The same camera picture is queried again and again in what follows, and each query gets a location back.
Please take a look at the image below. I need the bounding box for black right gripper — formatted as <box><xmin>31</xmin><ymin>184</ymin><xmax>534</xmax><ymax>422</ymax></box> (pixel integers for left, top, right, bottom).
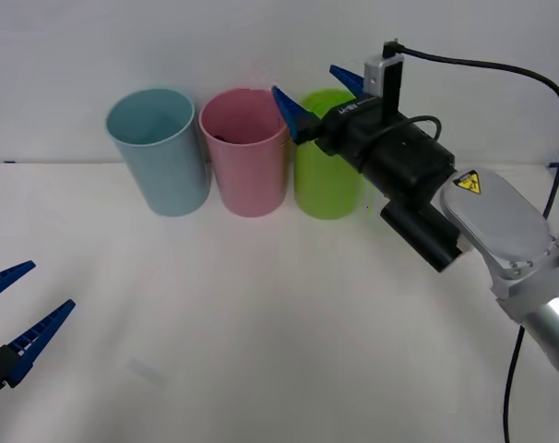
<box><xmin>270</xmin><ymin>65</ymin><xmax>457</xmax><ymax>201</ymax></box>

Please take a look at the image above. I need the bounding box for pale blue plastic bin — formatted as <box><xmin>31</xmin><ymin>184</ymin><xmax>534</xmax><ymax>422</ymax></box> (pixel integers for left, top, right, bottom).
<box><xmin>105</xmin><ymin>88</ymin><xmax>212</xmax><ymax>218</ymax></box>

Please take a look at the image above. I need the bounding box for green plastic bin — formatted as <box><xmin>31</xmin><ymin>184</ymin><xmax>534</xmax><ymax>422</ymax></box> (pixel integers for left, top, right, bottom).
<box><xmin>292</xmin><ymin>89</ymin><xmax>371</xmax><ymax>220</ymax></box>

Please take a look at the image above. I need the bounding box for pink plastic bin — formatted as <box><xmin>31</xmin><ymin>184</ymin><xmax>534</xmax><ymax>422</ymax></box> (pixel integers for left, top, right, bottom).
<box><xmin>197</xmin><ymin>88</ymin><xmax>291</xmax><ymax>218</ymax></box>

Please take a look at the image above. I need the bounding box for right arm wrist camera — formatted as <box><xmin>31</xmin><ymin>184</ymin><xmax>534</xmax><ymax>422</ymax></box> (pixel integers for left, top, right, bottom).
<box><xmin>362</xmin><ymin>41</ymin><xmax>406</xmax><ymax>116</ymax></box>

